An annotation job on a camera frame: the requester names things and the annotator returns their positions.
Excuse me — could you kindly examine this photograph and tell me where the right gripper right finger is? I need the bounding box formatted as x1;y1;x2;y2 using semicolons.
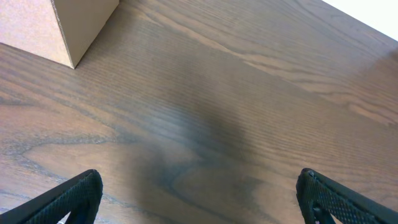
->
296;168;397;224

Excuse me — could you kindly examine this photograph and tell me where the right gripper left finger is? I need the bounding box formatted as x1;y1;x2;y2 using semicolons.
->
1;169;103;224

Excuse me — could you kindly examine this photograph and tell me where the brown cardboard box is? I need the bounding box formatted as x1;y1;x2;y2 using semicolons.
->
1;0;119;69

